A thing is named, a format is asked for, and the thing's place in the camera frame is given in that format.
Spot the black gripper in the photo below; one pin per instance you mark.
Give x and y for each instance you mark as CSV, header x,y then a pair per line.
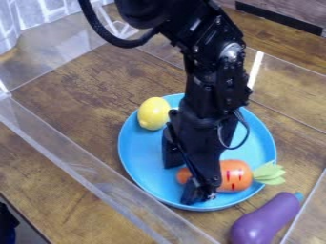
x,y
194,141

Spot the orange toy carrot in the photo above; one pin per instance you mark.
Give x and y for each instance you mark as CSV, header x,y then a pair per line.
x,y
239,176

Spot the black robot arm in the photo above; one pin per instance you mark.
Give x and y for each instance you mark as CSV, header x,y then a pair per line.
x,y
198,27

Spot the blue round plate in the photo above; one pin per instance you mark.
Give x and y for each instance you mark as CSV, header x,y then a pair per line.
x,y
140,155

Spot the yellow toy lemon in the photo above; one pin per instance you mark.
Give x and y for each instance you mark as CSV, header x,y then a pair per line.
x,y
152,113

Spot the purple toy eggplant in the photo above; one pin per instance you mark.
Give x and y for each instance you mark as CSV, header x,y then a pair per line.
x,y
258,226

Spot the clear acrylic enclosure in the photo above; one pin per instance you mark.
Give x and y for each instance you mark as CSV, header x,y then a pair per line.
x,y
72,87

